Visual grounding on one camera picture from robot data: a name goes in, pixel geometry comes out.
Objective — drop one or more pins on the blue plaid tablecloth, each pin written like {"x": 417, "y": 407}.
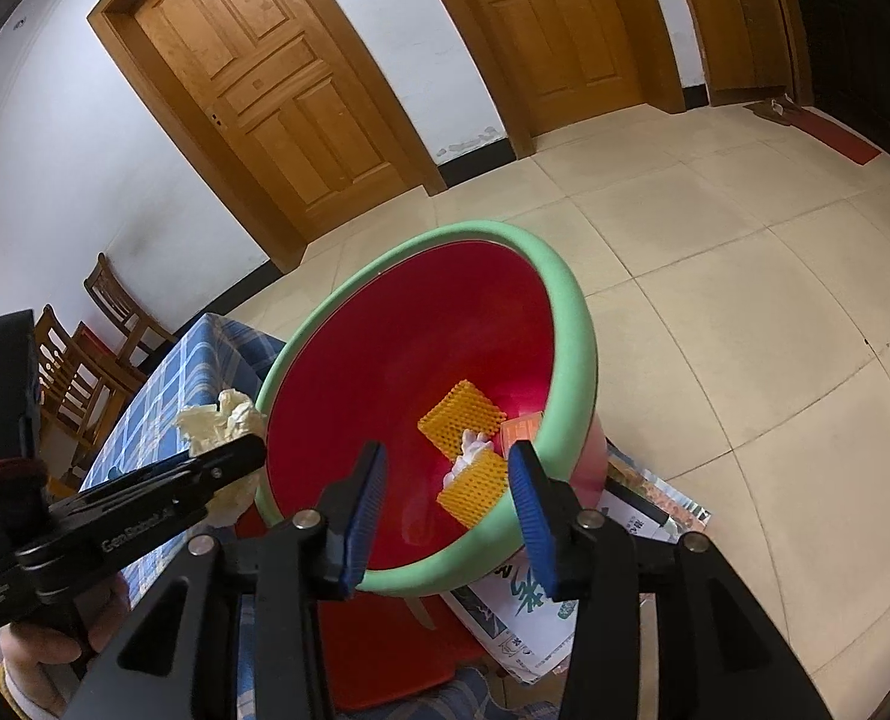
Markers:
{"x": 190, "y": 367}

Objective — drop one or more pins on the yellow foam fruit net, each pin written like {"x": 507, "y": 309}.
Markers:
{"x": 475, "y": 495}
{"x": 463, "y": 409}

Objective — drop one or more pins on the person's left hand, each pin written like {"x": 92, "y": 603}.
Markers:
{"x": 47, "y": 660}

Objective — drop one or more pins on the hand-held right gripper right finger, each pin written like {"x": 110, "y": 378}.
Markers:
{"x": 535, "y": 517}

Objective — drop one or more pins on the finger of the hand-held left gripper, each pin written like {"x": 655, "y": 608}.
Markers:
{"x": 220, "y": 465}

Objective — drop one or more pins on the wooden cabinet door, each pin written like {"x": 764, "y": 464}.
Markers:
{"x": 737, "y": 30}

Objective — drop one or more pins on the tall wooden chair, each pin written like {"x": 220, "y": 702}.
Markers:
{"x": 77, "y": 382}

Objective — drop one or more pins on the orange cardboard box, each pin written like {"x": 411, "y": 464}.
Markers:
{"x": 523, "y": 431}

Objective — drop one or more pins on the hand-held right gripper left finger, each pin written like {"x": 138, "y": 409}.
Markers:
{"x": 362, "y": 517}

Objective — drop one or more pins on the white tissue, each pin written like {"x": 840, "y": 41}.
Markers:
{"x": 471, "y": 454}

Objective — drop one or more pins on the silver printed bag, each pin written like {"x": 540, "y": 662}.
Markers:
{"x": 662, "y": 502}

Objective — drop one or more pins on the cream paper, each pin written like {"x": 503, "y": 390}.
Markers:
{"x": 220, "y": 420}

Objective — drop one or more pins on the red doormat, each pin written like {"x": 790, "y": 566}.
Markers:
{"x": 838, "y": 135}

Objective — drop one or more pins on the red bin with green rim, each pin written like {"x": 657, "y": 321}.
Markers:
{"x": 415, "y": 330}

